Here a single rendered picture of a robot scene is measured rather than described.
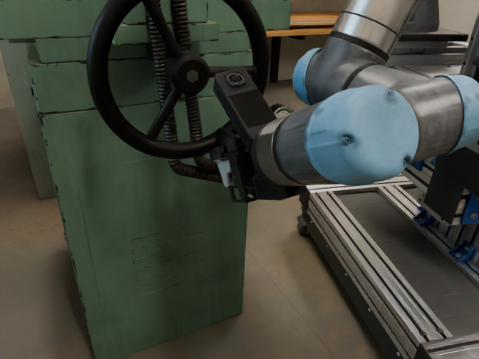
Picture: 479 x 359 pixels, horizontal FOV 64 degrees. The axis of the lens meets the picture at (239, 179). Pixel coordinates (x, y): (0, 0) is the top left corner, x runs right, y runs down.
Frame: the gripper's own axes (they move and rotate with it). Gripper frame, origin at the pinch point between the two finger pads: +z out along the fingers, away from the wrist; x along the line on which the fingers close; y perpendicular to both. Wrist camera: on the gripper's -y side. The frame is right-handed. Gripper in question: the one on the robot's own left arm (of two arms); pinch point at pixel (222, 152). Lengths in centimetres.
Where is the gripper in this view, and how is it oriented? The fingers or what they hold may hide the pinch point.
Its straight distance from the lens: 61.0
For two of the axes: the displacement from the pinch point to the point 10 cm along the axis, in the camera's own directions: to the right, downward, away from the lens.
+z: -3.6, 0.3, 9.3
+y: 2.3, 9.7, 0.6
